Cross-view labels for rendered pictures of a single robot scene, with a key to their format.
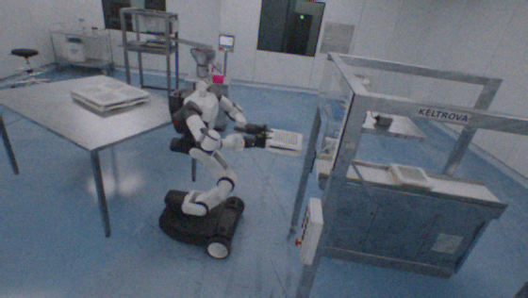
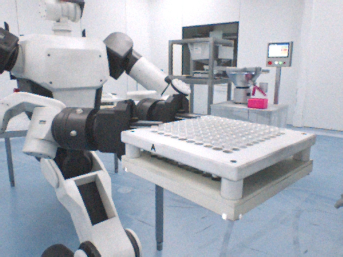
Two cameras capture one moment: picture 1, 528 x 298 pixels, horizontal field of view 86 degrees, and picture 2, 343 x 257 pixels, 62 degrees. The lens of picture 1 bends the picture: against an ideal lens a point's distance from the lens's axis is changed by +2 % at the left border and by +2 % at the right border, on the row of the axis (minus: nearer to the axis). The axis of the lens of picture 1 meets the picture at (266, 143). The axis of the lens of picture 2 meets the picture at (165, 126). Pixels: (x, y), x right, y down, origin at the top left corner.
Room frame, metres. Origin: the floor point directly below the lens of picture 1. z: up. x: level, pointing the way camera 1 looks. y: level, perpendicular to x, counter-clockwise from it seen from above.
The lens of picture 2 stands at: (1.43, -0.40, 1.15)
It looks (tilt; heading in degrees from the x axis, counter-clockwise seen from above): 12 degrees down; 44
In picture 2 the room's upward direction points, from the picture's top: straight up
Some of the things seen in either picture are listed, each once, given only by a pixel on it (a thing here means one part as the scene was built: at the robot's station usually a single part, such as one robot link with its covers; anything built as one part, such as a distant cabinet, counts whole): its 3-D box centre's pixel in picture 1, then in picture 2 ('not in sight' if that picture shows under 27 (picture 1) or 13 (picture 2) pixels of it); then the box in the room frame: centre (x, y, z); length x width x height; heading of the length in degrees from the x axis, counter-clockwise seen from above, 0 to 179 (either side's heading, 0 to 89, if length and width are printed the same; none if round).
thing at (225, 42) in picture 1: (225, 56); (277, 73); (4.31, 0.80, 1.07); 0.23 x 0.10 x 0.62; 96
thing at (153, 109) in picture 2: (257, 130); (166, 118); (1.93, 0.08, 1.03); 0.12 x 0.10 x 0.13; 78
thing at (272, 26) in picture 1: (289, 26); not in sight; (6.84, -0.14, 1.43); 1.38 x 0.01 x 1.16; 96
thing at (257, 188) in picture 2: (284, 144); (216, 163); (1.85, -0.13, 0.98); 0.24 x 0.24 x 0.02; 86
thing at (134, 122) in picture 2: not in sight; (147, 122); (1.79, -0.01, 1.05); 0.06 x 0.03 x 0.02; 118
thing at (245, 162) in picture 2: (285, 139); (217, 138); (1.85, -0.13, 1.03); 0.25 x 0.24 x 0.02; 176
